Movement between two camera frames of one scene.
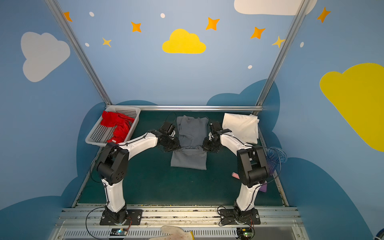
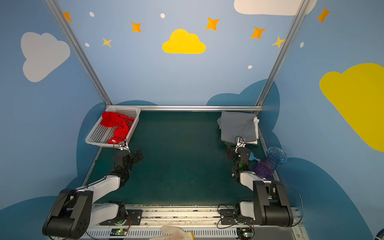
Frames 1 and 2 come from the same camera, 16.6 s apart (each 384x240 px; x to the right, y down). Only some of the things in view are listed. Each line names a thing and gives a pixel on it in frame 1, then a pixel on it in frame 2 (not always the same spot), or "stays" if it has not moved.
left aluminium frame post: x=57 y=11 stays
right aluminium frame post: x=302 y=8 stays
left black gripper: x=173 y=144 -> x=134 y=155
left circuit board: x=118 y=232 stays
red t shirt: x=121 y=122 stays
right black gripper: x=208 y=144 -> x=231 y=153
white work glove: x=175 y=233 stays
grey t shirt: x=191 y=132 -> x=235 y=125
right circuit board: x=244 y=233 stays
